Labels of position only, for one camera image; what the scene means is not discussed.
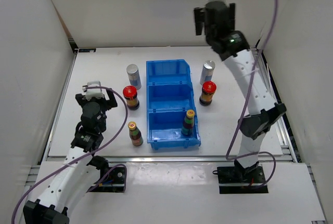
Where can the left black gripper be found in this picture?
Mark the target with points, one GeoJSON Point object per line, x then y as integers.
{"type": "Point", "coordinates": [79, 96]}

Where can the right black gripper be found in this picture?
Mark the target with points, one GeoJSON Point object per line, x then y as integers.
{"type": "Point", "coordinates": [200, 20]}

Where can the yellow-capped sauce bottle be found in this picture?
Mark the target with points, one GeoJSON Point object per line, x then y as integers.
{"type": "Point", "coordinates": [135, 134]}

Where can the green-labelled sauce bottle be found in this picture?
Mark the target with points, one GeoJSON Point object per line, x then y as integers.
{"type": "Point", "coordinates": [188, 123]}

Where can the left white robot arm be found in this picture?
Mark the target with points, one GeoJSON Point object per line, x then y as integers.
{"type": "Point", "coordinates": [82, 168]}

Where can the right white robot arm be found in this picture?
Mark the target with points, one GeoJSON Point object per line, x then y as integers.
{"type": "Point", "coordinates": [260, 111]}

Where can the left red-lidded sauce jar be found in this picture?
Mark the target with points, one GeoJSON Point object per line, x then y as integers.
{"type": "Point", "coordinates": [130, 95]}

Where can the red-lidded sauce jar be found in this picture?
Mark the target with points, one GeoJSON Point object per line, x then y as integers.
{"type": "Point", "coordinates": [207, 92]}
{"type": "Point", "coordinates": [130, 95]}

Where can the left silver-capped white shaker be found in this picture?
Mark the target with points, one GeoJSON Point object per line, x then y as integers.
{"type": "Point", "coordinates": [133, 75]}

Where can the silver-capped white shaker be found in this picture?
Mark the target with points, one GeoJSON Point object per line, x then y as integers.
{"type": "Point", "coordinates": [133, 75]}
{"type": "Point", "coordinates": [207, 71]}

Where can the right silver-capped white shaker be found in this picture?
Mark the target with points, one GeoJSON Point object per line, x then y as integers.
{"type": "Point", "coordinates": [207, 71]}

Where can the blue three-compartment plastic bin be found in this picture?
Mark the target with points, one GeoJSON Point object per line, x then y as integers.
{"type": "Point", "coordinates": [169, 95]}

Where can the right red-lidded sauce jar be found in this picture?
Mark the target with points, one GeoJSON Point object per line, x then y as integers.
{"type": "Point", "coordinates": [207, 92]}

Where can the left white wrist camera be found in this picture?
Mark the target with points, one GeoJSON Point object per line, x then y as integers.
{"type": "Point", "coordinates": [92, 90]}

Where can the aluminium frame rail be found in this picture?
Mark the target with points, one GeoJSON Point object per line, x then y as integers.
{"type": "Point", "coordinates": [283, 158]}

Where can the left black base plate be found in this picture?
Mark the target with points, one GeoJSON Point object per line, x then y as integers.
{"type": "Point", "coordinates": [112, 179]}

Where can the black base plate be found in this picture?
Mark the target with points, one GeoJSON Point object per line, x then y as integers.
{"type": "Point", "coordinates": [112, 179]}
{"type": "Point", "coordinates": [230, 183]}

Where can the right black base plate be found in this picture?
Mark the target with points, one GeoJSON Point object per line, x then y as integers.
{"type": "Point", "coordinates": [230, 183]}

